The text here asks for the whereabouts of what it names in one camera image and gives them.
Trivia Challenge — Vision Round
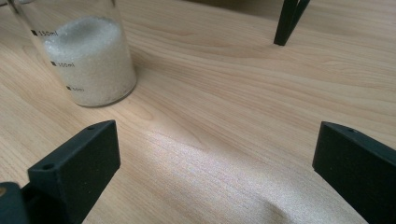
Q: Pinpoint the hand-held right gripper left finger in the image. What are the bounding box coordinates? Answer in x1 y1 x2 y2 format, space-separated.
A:
27 119 121 224

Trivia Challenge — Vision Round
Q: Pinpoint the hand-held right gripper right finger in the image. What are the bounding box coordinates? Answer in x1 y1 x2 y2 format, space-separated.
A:
312 120 396 224

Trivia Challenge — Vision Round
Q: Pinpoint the glass jar of white grains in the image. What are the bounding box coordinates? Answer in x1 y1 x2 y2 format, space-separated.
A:
7 0 138 108

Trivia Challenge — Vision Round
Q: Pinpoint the black metal shelf rack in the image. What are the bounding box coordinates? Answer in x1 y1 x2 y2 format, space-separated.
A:
273 0 311 47

